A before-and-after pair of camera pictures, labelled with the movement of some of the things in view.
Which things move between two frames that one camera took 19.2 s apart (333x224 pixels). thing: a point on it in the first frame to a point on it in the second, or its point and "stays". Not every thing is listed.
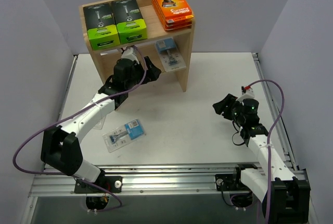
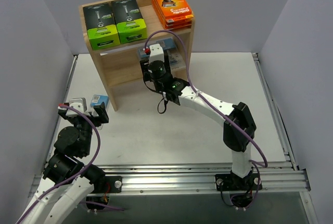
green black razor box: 130,24 stays
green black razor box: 101,26 stays
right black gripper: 229,107 to 143,64
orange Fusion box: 175,25 stays
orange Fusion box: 173,10 stays
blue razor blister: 122,136 to 142,54
